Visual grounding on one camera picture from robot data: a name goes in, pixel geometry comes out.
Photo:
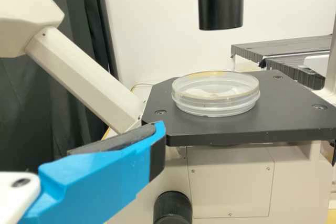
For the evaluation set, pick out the short black ribbed platform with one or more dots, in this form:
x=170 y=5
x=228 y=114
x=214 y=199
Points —
x=288 y=44

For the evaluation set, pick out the long black ribbed platform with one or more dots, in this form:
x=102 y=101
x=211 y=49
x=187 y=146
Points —
x=286 y=70

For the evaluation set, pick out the cream microscope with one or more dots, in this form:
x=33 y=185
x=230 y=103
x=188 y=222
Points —
x=228 y=182

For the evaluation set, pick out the petri dish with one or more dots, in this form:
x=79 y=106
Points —
x=215 y=95

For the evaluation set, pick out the white pipette stand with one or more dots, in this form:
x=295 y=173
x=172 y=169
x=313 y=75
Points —
x=316 y=62

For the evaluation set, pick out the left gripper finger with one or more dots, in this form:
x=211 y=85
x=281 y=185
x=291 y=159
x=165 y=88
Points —
x=99 y=171

